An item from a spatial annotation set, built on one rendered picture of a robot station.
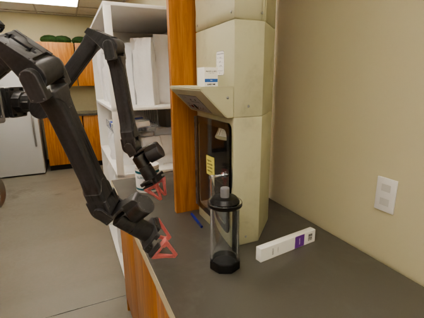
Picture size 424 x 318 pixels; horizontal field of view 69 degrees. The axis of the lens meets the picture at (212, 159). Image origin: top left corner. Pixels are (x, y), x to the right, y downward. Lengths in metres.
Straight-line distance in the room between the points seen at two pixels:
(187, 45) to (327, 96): 0.59
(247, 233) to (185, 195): 0.39
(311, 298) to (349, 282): 0.15
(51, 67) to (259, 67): 0.62
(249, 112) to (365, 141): 0.42
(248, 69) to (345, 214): 0.67
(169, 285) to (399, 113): 0.87
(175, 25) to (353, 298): 1.13
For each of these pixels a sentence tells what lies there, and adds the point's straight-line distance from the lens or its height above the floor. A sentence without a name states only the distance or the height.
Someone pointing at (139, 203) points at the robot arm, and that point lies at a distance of 0.87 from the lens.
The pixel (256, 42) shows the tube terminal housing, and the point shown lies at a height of 1.64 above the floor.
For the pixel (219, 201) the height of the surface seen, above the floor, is 1.18.
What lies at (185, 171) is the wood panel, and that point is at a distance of 1.40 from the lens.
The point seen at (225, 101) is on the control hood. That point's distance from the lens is 1.01.
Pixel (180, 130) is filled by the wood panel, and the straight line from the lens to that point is 1.35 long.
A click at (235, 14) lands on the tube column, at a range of 1.04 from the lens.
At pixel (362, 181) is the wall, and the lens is 1.23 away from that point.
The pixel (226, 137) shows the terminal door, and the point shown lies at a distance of 1.05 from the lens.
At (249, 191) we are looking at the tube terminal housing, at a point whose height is 1.14.
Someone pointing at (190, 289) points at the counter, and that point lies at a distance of 0.98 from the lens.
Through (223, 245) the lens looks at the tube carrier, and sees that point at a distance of 0.99.
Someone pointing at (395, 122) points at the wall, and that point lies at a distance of 1.13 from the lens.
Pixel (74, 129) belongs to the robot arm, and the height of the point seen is 1.42.
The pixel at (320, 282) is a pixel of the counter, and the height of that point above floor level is 0.94.
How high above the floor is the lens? 1.53
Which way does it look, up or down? 14 degrees down
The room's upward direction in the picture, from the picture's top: 1 degrees counter-clockwise
